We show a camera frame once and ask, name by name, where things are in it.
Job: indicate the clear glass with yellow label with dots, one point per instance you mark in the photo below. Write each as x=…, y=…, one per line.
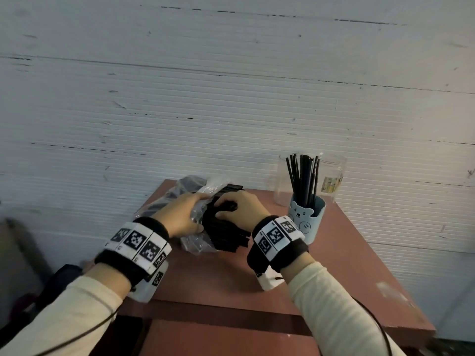
x=332, y=179

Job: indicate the person's left hand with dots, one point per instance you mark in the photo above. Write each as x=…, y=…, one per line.
x=174, y=216

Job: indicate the clear plastic bag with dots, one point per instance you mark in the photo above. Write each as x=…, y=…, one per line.
x=193, y=242

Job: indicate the person's left thumb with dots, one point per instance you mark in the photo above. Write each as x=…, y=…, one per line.
x=196, y=228

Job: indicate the left wrist marker band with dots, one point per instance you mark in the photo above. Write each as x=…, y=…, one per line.
x=139, y=242

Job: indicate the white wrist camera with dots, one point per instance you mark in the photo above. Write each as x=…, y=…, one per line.
x=148, y=287
x=269, y=281

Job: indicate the plain clear glass jar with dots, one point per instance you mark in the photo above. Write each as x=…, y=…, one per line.
x=282, y=185

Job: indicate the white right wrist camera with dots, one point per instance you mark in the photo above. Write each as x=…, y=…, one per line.
x=269, y=281

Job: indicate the wrist marker band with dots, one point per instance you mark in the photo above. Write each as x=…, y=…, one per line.
x=139, y=242
x=276, y=237

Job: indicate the black straws standing in cup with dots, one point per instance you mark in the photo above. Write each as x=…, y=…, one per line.
x=305, y=181

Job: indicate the blue bear cup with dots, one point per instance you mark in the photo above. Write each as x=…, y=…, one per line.
x=308, y=222

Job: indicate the bundle of black straws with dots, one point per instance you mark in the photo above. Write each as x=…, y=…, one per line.
x=222, y=233

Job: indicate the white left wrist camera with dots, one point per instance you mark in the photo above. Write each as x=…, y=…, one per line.
x=148, y=287

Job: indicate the person's right thumb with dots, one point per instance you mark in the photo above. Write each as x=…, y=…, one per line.
x=224, y=215

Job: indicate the right wrist marker band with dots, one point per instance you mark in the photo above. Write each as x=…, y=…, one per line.
x=276, y=237

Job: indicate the person's right forearm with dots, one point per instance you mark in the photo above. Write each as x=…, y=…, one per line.
x=330, y=311

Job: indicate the person's left forearm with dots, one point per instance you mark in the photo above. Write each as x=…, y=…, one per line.
x=70, y=315

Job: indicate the person's right hand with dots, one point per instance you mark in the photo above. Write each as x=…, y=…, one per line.
x=246, y=209

